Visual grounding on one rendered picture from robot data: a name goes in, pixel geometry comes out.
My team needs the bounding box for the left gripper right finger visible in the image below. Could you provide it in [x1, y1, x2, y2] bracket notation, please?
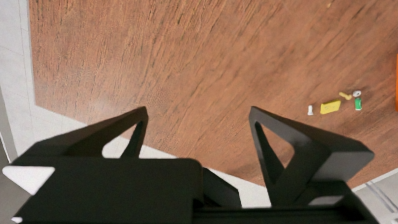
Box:
[248, 106, 375, 206]

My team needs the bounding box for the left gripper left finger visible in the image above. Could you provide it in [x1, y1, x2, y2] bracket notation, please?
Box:
[22, 106, 149, 157]

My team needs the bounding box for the yellow sticky note pad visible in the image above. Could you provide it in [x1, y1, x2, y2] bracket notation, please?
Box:
[320, 99, 340, 114]

